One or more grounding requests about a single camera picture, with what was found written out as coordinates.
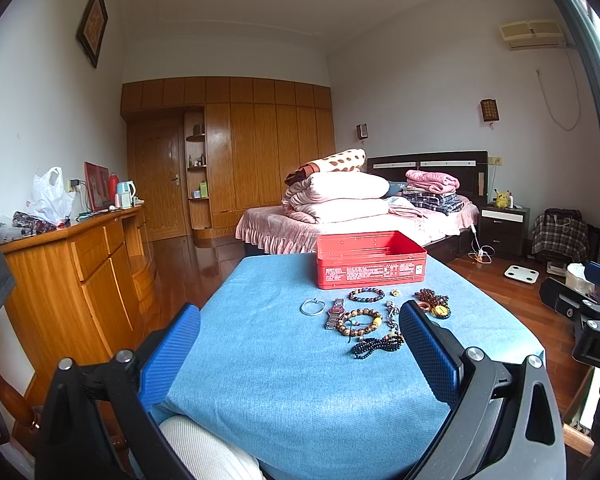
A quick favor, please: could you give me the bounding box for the yellow amber pendant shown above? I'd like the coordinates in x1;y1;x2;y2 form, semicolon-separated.
430;304;451;318

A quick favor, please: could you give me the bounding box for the dark red bead necklace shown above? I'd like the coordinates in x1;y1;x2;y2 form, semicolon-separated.
412;287;451;311

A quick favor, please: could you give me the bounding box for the black bead bracelet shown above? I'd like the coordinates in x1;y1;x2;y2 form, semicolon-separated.
350;332;406;360

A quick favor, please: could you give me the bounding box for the multicolour bead bracelet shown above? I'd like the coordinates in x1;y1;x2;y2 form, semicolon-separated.
348;286;387;304

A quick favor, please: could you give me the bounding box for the brown wooden bead bracelet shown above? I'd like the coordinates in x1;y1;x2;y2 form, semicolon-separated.
334;308;384;338

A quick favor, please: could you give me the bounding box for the silver wrist watch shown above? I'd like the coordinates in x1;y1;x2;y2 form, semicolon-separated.
325;298;346;330

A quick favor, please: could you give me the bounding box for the silver bangle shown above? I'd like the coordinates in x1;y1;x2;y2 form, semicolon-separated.
299;298;326;316

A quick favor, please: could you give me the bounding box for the white bathroom scale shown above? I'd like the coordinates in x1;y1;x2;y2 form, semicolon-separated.
503;264;540;285

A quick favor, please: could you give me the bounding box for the plaid bag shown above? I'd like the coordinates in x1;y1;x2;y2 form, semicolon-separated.
531;208;588;262

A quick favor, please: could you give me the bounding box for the dark bedside table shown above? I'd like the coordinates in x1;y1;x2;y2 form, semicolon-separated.
478;205;530;258

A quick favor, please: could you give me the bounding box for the wooden sideboard cabinet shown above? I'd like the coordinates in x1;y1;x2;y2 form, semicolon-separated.
0;207;155;404

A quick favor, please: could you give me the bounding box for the yellow pikachu plush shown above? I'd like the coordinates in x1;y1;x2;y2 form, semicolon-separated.
494;190;512;209

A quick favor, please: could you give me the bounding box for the red metal tin box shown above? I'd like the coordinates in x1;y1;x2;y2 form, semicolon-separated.
316;231;428;289

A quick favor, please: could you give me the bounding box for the blue table cloth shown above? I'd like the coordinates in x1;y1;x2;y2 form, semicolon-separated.
144;251;546;480

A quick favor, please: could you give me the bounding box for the bed with pink cover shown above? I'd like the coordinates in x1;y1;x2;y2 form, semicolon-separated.
235;196;479;255

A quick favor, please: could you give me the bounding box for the dark wooden headboard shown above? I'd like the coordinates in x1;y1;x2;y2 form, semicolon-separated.
366;151;489;206

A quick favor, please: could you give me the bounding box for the folded pink clothes pile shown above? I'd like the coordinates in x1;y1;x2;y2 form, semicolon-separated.
402;169;465;216

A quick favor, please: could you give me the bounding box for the white electric kettle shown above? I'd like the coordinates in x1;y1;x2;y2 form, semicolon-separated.
117;181;136;209

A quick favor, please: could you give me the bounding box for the red thermos bottle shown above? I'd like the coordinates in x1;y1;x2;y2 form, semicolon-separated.
107;172;119;207

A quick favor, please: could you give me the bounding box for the white plastic bag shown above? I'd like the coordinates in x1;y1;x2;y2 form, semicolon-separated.
27;166;76;226

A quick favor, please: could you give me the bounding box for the folded pink quilts stack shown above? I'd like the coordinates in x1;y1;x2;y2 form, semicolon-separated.
282;172;390;224

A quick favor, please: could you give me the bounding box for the wooden wardrobe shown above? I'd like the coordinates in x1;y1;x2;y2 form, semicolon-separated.
120;76;336;240

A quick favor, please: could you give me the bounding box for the spotted folded blanket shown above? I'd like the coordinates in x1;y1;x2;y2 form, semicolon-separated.
285;148;366;186

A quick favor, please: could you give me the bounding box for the white power strip cable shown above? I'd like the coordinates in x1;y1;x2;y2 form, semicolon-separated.
467;224;496;265

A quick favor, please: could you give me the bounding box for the red picture frame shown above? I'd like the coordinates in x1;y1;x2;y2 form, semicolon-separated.
84;162;111;211

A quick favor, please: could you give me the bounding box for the small wall ornament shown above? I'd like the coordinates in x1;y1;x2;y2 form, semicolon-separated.
480;99;500;124

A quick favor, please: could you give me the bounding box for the wall intercom phone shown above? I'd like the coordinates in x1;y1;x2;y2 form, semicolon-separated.
356;124;368;141

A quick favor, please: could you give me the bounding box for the wall air conditioner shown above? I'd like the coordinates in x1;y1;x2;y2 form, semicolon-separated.
500;20;566;51

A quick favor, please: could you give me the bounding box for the framed wall picture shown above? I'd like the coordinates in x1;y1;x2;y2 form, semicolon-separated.
76;0;108;68

